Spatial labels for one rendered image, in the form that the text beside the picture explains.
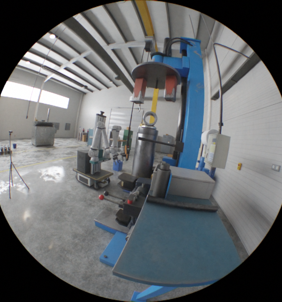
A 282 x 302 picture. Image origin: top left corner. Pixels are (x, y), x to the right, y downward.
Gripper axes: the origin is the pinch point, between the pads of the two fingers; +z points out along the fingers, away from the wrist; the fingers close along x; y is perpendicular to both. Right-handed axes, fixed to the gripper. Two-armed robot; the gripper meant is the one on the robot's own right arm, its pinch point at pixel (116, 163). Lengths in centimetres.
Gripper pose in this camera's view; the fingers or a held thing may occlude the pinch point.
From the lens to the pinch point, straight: 222.7
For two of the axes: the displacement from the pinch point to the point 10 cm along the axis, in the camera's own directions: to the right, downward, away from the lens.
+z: 2.8, 9.5, 1.7
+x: -1.7, 2.2, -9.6
